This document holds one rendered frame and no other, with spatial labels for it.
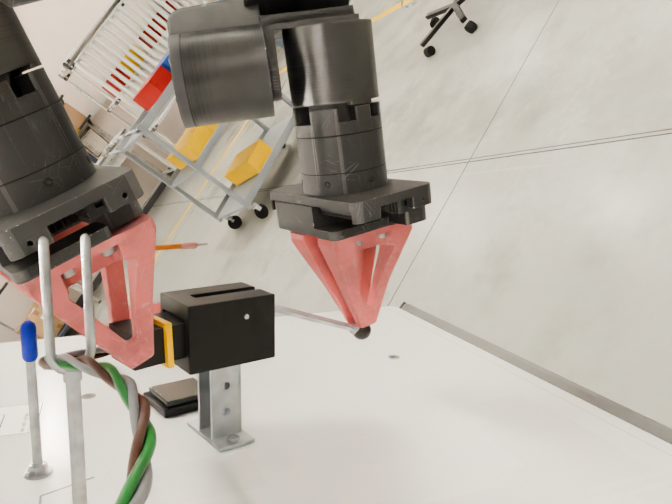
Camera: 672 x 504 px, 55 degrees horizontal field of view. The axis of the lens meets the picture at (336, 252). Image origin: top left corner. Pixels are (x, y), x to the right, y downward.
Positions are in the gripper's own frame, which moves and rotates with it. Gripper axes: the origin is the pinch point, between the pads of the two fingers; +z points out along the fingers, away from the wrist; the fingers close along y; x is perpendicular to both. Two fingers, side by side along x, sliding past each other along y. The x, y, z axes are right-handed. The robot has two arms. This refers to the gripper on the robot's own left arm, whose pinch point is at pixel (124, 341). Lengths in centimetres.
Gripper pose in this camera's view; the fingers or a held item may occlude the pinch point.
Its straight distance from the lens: 37.5
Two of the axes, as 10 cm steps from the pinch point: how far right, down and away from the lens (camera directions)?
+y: 6.0, 1.3, -7.9
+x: 7.3, -4.9, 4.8
